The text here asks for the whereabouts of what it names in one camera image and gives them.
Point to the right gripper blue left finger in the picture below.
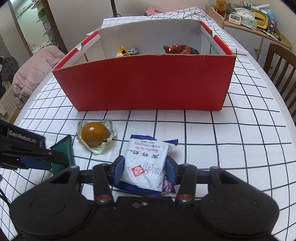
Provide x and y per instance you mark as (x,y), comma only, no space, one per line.
(103,176)

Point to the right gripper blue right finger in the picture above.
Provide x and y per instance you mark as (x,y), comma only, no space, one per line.
(187,176)

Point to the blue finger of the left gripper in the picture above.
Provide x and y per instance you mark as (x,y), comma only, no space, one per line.
(30,163)

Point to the purple candy wrapper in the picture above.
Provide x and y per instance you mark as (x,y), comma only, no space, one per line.
(167,186)

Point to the green snack packet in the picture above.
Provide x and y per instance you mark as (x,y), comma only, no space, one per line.
(63,155)

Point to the brown egg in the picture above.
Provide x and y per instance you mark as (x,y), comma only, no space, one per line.
(95,135)

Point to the white blue milk candy packet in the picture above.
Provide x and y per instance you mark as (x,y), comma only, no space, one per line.
(144,168)

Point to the yellow foil snack packet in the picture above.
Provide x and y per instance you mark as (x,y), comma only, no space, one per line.
(124,52)

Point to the pink padded jacket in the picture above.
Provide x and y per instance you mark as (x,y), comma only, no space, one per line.
(31,74)

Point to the white black grid tablecloth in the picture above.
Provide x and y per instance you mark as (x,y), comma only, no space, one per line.
(252,136)

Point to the red white cardboard box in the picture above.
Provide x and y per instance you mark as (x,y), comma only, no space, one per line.
(93,78)

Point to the red foil snack bag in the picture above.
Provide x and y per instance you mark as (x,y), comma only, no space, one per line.
(180,49)

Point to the brown wooden chair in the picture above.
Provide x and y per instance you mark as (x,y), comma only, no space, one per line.
(283,75)

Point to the white wooden side cabinet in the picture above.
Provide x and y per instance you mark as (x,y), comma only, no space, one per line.
(255,42)

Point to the white digital timer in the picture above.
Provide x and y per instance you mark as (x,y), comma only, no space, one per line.
(235,19)

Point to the pink item behind tablecloth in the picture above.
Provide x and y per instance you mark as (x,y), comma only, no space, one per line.
(151,11)

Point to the yellow tissue box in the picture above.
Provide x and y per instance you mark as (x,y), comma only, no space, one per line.
(261,18)

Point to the orange liquid bottle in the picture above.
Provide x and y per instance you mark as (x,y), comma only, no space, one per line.
(221,8)

